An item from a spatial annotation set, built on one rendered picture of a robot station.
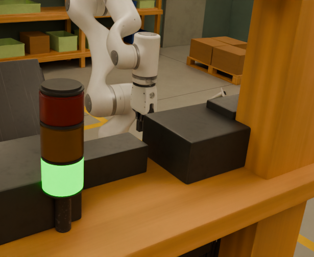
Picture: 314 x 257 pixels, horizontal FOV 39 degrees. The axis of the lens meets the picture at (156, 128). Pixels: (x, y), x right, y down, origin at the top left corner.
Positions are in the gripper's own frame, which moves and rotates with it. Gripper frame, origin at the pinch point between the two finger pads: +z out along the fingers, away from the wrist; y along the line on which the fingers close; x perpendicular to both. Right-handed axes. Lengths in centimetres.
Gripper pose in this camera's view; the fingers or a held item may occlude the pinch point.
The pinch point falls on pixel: (141, 125)
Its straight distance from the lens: 151.2
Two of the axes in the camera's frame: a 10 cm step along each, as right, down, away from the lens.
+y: -5.8, -3.6, 7.3
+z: -0.7, 9.2, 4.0
